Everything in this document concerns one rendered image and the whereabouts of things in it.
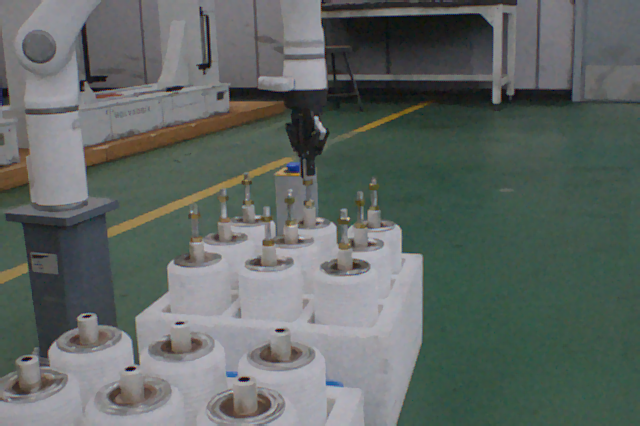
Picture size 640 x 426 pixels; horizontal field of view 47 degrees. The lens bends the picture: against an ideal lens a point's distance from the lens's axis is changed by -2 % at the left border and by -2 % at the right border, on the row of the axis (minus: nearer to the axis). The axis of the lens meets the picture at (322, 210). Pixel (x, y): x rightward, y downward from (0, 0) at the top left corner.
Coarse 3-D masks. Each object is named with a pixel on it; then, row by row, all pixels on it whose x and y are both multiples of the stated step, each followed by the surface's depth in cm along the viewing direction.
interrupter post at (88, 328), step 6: (78, 318) 86; (84, 318) 86; (90, 318) 86; (96, 318) 87; (78, 324) 86; (84, 324) 86; (90, 324) 86; (96, 324) 87; (84, 330) 86; (90, 330) 86; (96, 330) 87; (84, 336) 86; (90, 336) 86; (96, 336) 87; (84, 342) 86; (90, 342) 86
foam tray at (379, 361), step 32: (416, 256) 138; (416, 288) 132; (160, 320) 112; (192, 320) 111; (224, 320) 111; (256, 320) 110; (384, 320) 109; (416, 320) 134; (224, 352) 110; (352, 352) 105; (384, 352) 104; (416, 352) 136; (352, 384) 106; (384, 384) 105; (384, 416) 106
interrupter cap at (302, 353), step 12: (252, 348) 83; (264, 348) 83; (300, 348) 83; (312, 348) 82; (252, 360) 80; (264, 360) 80; (276, 360) 81; (288, 360) 81; (300, 360) 80; (312, 360) 80
